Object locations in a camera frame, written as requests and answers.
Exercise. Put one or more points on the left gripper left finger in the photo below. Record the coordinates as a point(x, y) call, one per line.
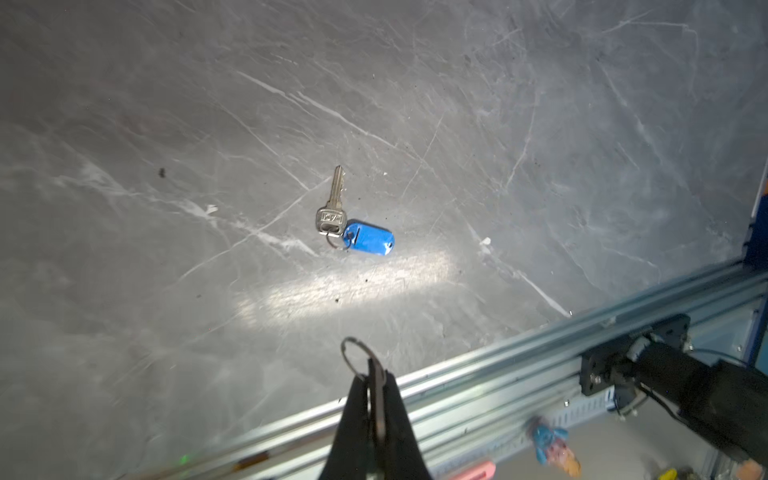
point(352, 450)

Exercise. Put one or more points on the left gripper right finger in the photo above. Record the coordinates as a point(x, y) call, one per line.
point(397, 452)

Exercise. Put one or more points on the blue key fob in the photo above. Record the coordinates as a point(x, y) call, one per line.
point(368, 238)

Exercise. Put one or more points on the silver house key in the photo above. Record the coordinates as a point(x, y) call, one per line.
point(331, 220)

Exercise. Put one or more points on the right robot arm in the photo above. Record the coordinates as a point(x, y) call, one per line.
point(724, 403)

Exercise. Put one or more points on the pink utility knife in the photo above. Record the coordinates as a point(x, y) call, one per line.
point(481, 471)

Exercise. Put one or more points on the toy ice cream cone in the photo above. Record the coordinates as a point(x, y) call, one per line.
point(551, 448)

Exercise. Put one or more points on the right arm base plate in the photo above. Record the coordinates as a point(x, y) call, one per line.
point(610, 363)

